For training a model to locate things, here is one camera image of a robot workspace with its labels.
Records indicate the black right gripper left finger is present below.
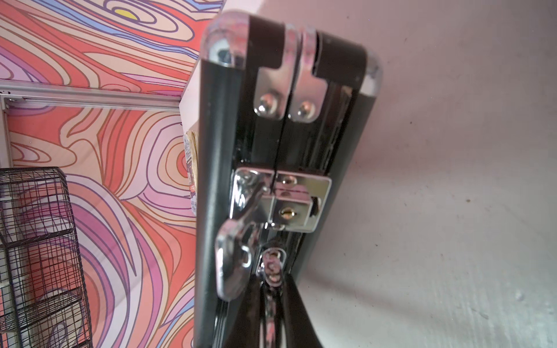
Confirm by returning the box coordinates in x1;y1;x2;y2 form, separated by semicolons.
223;275;262;348

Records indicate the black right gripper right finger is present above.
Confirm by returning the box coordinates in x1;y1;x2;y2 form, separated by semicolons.
281;273;323;348

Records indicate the black poker set case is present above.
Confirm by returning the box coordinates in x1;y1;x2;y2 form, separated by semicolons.
193;11;382;347

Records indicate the treehouse paperback book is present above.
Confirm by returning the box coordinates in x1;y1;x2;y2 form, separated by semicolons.
183;121;199;216

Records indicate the left black wire basket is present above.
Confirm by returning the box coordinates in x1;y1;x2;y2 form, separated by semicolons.
1;167;93;347

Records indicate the aluminium frame post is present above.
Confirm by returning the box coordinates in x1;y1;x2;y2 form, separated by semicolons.
1;80;180;168

